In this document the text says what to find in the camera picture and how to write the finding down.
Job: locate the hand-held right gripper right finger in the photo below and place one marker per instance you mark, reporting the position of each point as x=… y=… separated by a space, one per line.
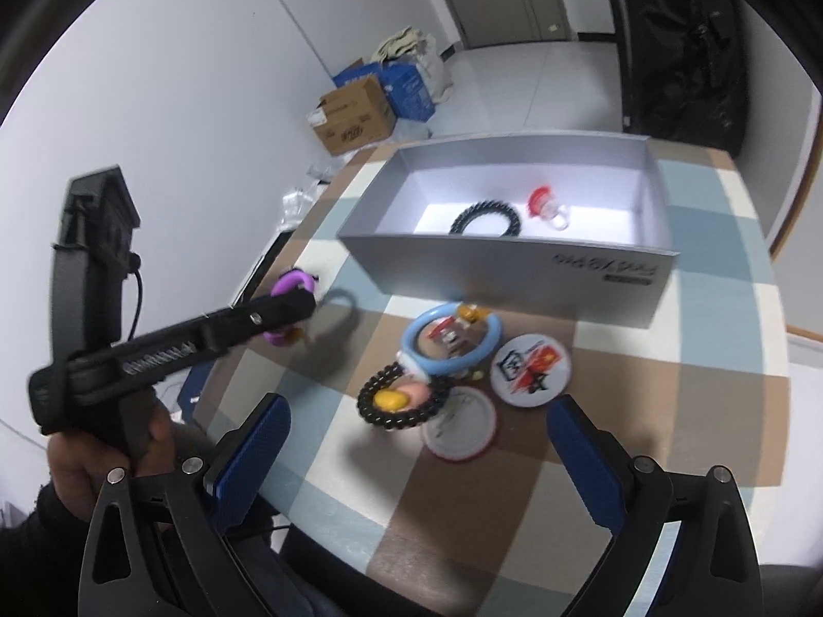
x=585 y=463

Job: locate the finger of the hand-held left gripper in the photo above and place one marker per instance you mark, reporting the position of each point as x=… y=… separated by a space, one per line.
x=263 y=320

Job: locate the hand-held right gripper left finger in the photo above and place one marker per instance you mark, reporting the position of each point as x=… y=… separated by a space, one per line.
x=247 y=456

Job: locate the white round badge colourful print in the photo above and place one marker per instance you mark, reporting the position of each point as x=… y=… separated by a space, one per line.
x=530 y=369

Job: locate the small red brown charm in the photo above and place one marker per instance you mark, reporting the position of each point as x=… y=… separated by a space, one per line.
x=450 y=337

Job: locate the grey cardboard box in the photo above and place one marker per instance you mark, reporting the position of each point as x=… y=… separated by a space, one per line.
x=514 y=276

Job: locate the person's left forearm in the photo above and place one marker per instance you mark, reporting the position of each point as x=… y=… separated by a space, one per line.
x=38 y=540

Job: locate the person's left hand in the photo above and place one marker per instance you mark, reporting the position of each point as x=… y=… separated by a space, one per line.
x=83 y=463

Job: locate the checked tablecloth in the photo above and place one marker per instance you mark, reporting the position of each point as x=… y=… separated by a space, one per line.
x=514 y=495

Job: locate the dark blue box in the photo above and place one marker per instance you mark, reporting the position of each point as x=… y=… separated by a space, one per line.
x=193 y=392

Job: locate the silver plastic bag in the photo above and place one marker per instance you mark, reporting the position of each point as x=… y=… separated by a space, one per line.
x=299 y=202

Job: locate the grey mailer bag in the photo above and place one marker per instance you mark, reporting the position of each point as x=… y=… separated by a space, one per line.
x=321 y=170

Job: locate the brown cardboard box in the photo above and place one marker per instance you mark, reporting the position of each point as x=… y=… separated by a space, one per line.
x=353 y=115

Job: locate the red and clear pacifier charm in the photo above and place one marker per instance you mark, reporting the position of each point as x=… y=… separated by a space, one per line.
x=539 y=200

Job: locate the blue cardboard box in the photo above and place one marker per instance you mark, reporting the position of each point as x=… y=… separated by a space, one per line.
x=408 y=93

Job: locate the white plastic bag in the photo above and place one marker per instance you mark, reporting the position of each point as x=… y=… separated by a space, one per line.
x=437 y=77

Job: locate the black backpack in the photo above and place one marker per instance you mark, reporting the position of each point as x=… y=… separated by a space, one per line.
x=681 y=64

